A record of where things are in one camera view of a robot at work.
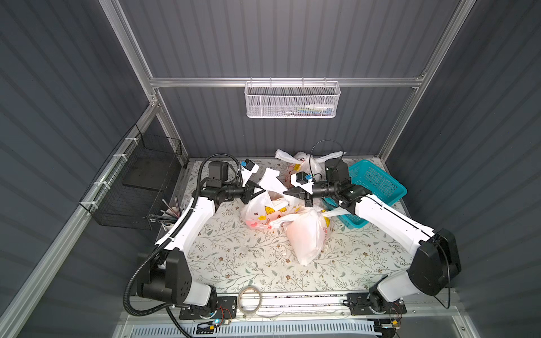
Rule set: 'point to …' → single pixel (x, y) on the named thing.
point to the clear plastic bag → (306, 230)
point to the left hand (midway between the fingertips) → (266, 191)
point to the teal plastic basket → (365, 174)
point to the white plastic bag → (269, 205)
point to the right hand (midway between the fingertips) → (289, 189)
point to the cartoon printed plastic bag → (304, 162)
